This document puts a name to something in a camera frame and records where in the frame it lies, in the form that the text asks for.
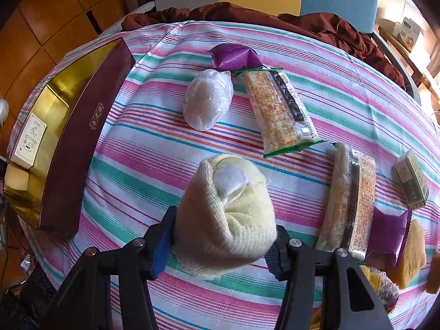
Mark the yellow purple scouring pad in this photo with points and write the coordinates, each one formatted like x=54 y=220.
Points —
x=385 y=288

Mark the maroon gift box gold interior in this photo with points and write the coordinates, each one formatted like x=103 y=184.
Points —
x=79 y=151

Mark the striped tablecloth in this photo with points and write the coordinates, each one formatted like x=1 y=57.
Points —
x=154 y=151

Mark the clear cracker packet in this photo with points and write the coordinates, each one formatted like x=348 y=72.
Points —
x=347 y=199

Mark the maroon cloth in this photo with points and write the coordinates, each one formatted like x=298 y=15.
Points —
x=326 y=24

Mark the small green carton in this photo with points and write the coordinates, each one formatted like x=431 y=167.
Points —
x=410 y=178

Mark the white plastic-wrapped ball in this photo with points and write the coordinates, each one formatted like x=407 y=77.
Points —
x=208 y=99

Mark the cream sponge block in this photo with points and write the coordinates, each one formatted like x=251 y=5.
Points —
x=15 y=178

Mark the wooden side table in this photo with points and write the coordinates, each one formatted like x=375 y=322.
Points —
x=421 y=68

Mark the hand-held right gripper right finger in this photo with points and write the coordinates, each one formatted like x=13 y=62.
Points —
x=276 y=257

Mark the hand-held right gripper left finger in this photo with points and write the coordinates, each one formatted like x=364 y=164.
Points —
x=161 y=247

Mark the white printed card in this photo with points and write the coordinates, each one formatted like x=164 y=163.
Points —
x=31 y=141

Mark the purple snack packet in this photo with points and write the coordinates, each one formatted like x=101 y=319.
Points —
x=386 y=233
x=233 y=56

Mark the cream knitted sock bundle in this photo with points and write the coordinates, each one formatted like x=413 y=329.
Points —
x=223 y=220

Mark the white blue cardboard box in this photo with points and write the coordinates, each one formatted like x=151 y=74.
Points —
x=407 y=34

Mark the green-edged cracker packet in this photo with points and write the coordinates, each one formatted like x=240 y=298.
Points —
x=275 y=113

